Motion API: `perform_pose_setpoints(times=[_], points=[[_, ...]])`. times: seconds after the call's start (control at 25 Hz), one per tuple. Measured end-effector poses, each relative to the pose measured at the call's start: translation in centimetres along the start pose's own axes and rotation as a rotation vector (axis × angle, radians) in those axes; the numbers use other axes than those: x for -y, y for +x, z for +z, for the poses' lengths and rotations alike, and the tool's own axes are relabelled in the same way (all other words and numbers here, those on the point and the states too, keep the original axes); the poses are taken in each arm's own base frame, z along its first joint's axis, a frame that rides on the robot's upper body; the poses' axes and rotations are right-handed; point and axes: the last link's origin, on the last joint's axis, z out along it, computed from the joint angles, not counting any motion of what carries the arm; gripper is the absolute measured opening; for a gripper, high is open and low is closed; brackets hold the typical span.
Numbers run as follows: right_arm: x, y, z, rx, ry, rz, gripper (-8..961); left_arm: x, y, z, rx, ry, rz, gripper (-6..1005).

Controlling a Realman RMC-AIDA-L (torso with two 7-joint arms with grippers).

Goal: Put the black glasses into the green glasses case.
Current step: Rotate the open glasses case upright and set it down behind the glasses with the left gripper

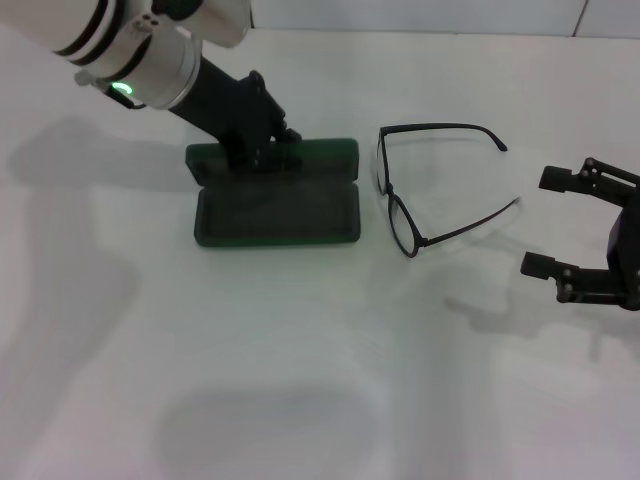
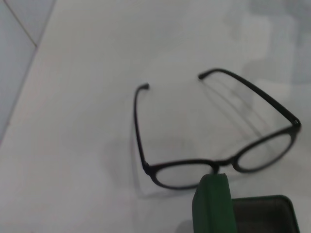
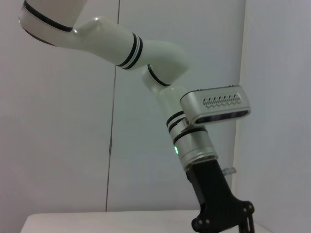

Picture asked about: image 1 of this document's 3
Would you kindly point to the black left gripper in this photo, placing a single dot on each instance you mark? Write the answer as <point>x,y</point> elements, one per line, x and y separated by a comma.
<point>235,110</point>

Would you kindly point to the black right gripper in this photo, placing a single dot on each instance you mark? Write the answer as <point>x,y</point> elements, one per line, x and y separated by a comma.
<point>627,250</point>

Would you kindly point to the green glasses case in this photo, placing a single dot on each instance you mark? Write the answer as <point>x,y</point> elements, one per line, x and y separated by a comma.
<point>280,215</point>

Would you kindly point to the black glasses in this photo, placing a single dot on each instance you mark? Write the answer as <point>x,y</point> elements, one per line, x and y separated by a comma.
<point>387,190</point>

